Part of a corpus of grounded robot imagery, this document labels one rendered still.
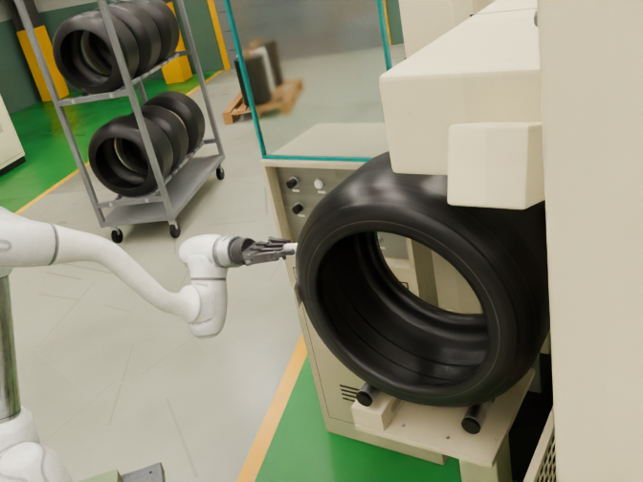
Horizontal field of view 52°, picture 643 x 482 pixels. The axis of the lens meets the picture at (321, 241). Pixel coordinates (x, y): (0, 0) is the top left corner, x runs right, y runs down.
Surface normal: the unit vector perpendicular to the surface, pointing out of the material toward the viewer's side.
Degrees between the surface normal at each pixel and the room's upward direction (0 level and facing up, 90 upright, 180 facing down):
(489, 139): 72
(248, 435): 0
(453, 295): 90
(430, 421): 0
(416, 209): 45
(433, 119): 90
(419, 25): 90
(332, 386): 90
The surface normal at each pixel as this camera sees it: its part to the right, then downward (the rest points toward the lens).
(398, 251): -0.51, 0.47
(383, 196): -0.49, -0.33
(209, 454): -0.19, -0.88
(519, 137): -0.55, 0.18
